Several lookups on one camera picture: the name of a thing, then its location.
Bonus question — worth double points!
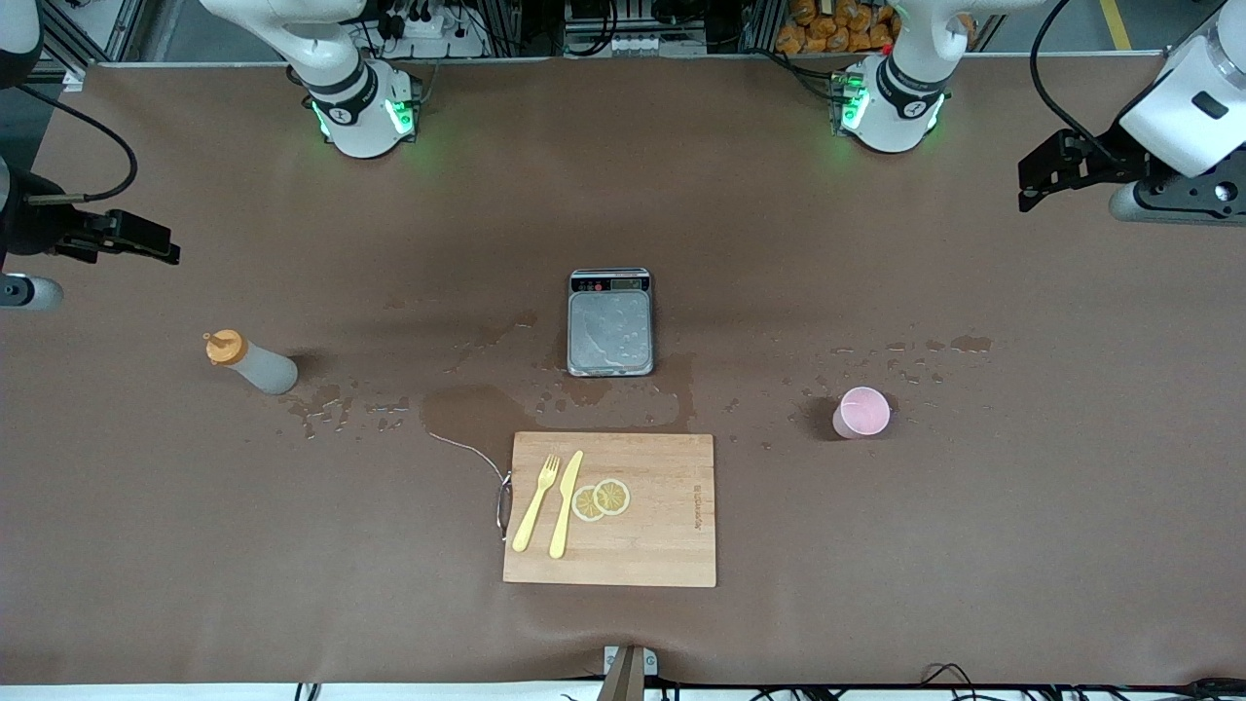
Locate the squeeze bottle with orange cap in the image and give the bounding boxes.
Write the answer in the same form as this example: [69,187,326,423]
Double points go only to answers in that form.
[203,329,300,396]

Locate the pink cup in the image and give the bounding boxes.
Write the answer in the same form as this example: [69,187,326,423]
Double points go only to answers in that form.
[832,386,892,440]

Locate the orange snack bag pile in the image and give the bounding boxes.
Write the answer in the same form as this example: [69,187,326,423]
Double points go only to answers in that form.
[776,0,901,55]

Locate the white power strip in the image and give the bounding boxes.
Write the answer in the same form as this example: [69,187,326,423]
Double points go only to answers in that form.
[385,10,488,59]

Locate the digital kitchen scale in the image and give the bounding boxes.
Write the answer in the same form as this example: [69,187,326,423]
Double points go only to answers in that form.
[567,268,654,379]

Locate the yellow plastic fork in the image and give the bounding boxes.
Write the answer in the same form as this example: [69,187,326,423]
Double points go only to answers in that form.
[512,454,563,554]

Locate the yellow plastic knife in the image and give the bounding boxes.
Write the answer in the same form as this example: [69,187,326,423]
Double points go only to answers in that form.
[548,450,585,561]

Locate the wooden cutting board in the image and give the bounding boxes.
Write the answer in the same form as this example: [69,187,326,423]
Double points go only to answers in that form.
[496,431,718,589]

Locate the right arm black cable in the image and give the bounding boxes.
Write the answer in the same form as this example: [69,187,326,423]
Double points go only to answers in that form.
[15,83,139,205]

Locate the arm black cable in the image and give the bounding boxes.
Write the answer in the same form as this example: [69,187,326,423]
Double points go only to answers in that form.
[1029,0,1122,165]
[15,83,139,205]

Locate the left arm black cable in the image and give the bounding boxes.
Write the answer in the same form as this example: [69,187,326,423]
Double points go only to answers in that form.
[1029,0,1122,165]

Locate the thin grey string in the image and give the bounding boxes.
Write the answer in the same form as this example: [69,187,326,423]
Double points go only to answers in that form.
[428,432,509,485]

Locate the black cable bundle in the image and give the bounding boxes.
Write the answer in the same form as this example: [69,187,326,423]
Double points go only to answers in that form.
[920,664,1246,701]

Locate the metal camera stand bracket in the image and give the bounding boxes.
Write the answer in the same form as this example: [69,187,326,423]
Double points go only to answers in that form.
[602,645,659,701]

